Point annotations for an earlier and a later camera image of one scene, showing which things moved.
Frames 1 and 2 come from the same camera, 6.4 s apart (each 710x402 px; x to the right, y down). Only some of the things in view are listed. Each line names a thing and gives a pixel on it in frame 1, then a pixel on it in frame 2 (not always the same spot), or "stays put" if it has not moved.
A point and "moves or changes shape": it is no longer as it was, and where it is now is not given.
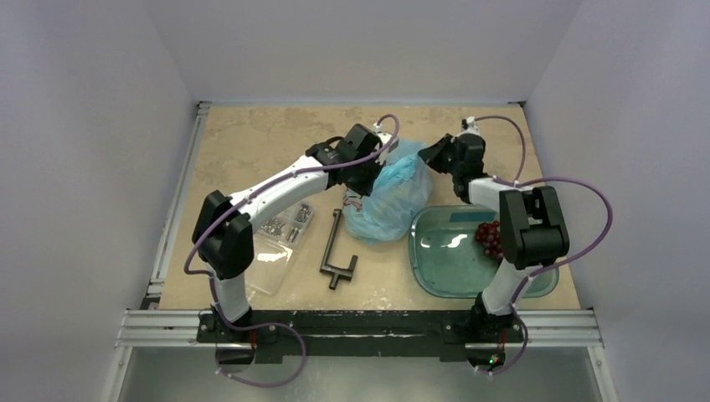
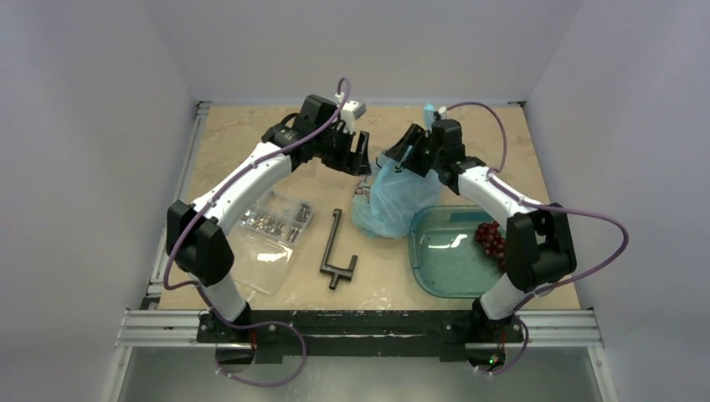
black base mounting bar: (350, 333) stays put
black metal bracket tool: (334, 270) stays put
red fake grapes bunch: (488, 234) stays put
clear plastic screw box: (274, 243) stays put
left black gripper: (365, 189) → (352, 162)
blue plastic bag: (400, 195) moves or changes shape
